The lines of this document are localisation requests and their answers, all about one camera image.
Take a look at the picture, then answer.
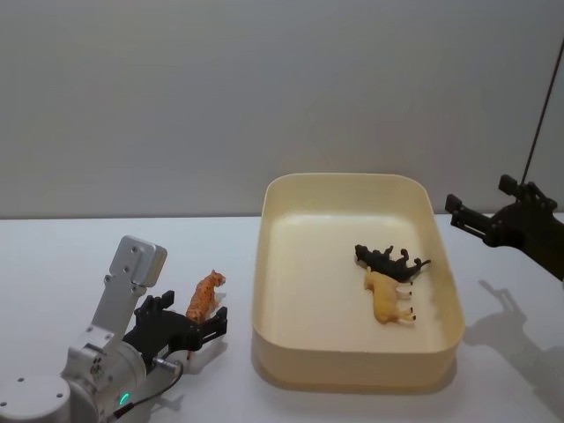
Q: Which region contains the black toy animal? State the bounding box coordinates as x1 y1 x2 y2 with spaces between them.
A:
353 242 433 285

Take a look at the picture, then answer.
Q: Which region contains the thin dark gripper cable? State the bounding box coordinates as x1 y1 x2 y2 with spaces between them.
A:
111 358 185 410

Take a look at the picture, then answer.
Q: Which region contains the orange toy tiger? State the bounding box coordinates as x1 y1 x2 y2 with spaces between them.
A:
184 269 228 326

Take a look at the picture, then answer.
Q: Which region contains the tan toy animal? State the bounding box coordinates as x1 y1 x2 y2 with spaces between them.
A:
363 265 418 325

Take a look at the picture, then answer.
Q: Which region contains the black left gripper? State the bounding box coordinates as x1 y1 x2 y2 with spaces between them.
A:
122 290 229 367

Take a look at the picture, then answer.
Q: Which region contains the thin dark hanging cable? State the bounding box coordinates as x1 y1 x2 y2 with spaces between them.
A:
521 0 557 187

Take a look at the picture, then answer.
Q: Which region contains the cream plastic tray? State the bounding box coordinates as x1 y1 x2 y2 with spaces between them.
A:
250 173 467 394

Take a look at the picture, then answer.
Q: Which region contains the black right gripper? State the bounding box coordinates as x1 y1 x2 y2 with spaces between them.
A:
444 174 564 283

